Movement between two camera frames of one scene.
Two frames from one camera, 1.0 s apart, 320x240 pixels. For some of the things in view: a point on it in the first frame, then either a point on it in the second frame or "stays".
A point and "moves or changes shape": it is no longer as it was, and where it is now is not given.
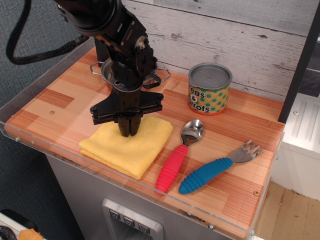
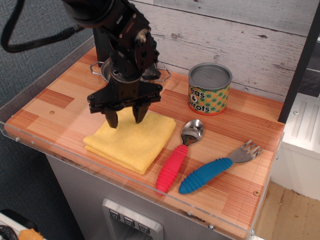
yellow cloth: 128,157 moves or changes shape
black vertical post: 103,51 stays
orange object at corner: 29,234 stays
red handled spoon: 191,131 stays
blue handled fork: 243,154 stays
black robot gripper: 127,103 to 118,94
